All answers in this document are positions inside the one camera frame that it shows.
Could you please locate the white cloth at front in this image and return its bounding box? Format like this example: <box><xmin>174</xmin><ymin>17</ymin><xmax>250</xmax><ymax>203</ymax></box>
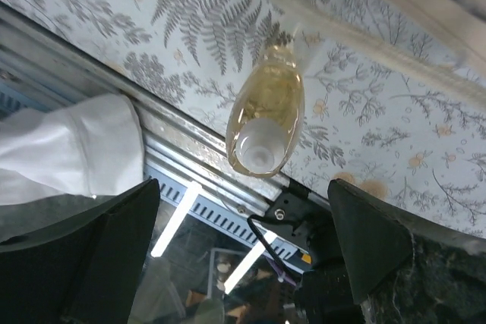
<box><xmin>0</xmin><ymin>93</ymin><xmax>146</xmax><ymax>244</ymax></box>

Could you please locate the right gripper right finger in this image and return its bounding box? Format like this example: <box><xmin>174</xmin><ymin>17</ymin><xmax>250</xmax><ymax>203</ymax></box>
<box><xmin>327</xmin><ymin>179</ymin><xmax>412</xmax><ymax>304</ymax></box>

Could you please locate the clear amber liquid bottle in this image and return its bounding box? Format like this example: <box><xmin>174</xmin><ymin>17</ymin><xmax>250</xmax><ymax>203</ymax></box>
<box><xmin>226</xmin><ymin>46</ymin><xmax>305</xmax><ymax>178</ymax></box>

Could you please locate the beige canvas tote bag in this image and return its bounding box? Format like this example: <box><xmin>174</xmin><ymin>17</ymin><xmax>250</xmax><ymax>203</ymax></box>
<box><xmin>242</xmin><ymin>0</ymin><xmax>486</xmax><ymax>106</ymax></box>

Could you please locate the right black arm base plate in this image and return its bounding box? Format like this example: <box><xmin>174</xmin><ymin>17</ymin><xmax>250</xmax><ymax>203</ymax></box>
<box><xmin>251</xmin><ymin>180</ymin><xmax>343</xmax><ymax>267</ymax></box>

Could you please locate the floral grey table mat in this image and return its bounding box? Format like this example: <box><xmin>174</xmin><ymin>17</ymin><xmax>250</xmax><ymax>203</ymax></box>
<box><xmin>2</xmin><ymin>0</ymin><xmax>485</xmax><ymax>237</ymax></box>

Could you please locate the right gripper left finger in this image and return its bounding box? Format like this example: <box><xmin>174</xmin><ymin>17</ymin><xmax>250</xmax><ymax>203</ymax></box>
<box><xmin>1</xmin><ymin>179</ymin><xmax>160</xmax><ymax>323</ymax></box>

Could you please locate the aluminium front rail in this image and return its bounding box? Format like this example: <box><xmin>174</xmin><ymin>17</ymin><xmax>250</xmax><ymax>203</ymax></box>
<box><xmin>1</xmin><ymin>5</ymin><xmax>311</xmax><ymax>246</ymax></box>

